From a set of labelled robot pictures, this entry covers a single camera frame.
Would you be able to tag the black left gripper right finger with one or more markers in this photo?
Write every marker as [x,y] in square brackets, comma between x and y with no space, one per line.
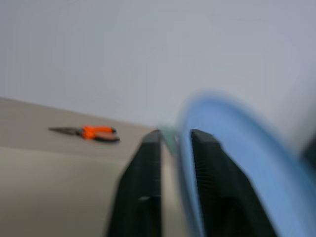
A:
[222,192]

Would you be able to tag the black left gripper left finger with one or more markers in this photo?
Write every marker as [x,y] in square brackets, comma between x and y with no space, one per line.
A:
[140,187]

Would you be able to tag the blue plate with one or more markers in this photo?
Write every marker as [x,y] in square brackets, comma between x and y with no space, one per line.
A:
[271,158]

